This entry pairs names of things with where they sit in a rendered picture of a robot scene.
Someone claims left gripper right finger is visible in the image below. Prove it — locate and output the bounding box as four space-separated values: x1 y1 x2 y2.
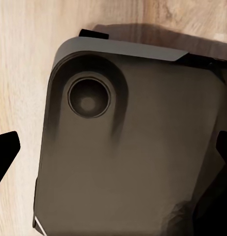
216 131 227 164

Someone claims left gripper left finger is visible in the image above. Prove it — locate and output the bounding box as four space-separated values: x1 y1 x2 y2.
0 131 21 182

